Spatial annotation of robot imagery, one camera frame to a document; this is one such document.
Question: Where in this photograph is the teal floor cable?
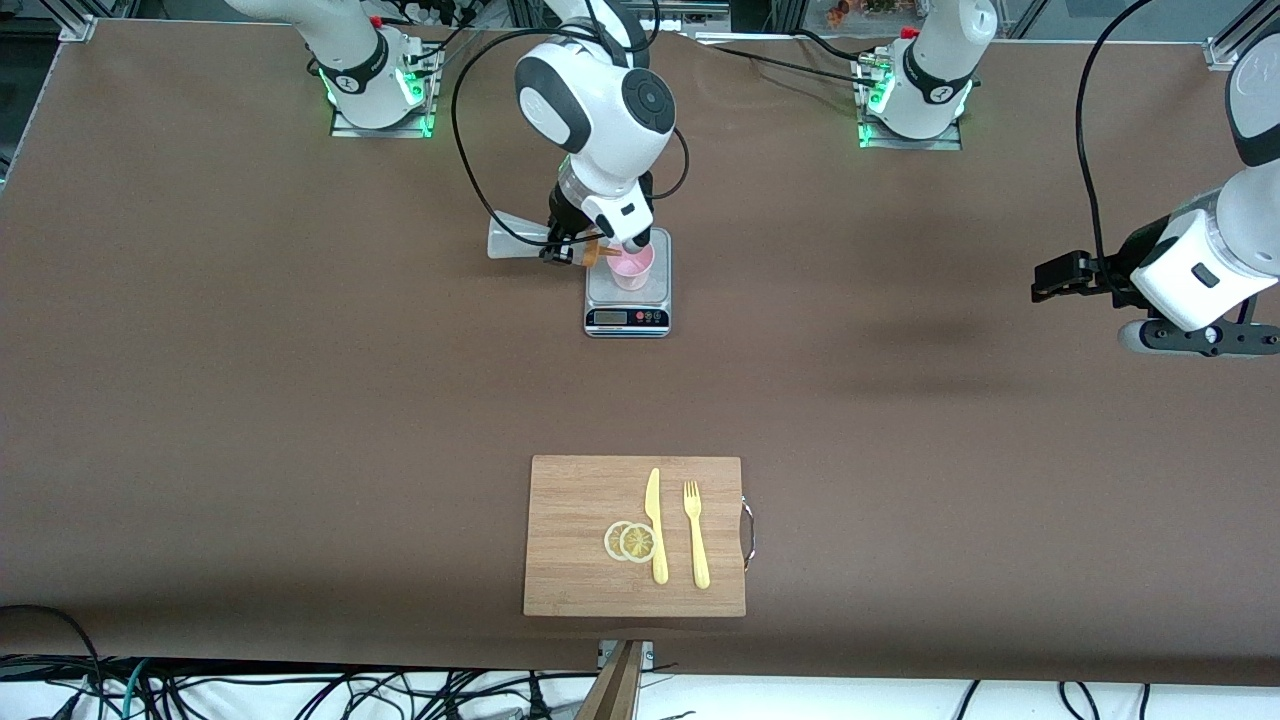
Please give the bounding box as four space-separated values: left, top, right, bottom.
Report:
118 658 153 719

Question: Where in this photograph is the aluminium frame profile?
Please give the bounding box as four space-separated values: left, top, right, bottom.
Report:
55 0 136 43
1203 0 1280 71

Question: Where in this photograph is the brown table cover sheet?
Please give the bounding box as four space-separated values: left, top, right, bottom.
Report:
0 18 1280 687

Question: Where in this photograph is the pink plastic cup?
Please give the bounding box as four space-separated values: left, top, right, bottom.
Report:
606 243 657 292

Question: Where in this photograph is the wooden post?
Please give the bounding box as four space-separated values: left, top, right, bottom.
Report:
575 640 646 720

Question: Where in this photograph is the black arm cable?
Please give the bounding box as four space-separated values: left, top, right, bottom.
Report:
450 0 693 251
1074 0 1161 276

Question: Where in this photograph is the black looped floor cable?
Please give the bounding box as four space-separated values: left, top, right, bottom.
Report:
0 604 106 720

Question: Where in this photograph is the yellow plastic knife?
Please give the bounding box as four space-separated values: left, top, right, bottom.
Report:
645 467 669 586

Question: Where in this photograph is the black base cable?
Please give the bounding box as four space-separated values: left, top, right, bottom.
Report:
400 0 483 76
695 28 881 89

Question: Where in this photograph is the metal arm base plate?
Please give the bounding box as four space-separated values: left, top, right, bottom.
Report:
858 50 964 152
331 45 442 140

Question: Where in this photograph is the yellow plastic fork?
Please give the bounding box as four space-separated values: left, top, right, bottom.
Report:
683 480 711 590

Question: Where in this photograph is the translucent sauce bottle orange cap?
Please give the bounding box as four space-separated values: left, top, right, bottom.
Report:
487 210 623 268

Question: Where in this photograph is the silver digital kitchen scale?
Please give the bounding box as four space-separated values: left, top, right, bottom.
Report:
584 227 672 339

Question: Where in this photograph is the silver frame rail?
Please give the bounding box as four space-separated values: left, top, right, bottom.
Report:
583 0 733 34

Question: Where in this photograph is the wooden cutting board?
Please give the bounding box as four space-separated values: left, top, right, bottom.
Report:
523 455 747 618

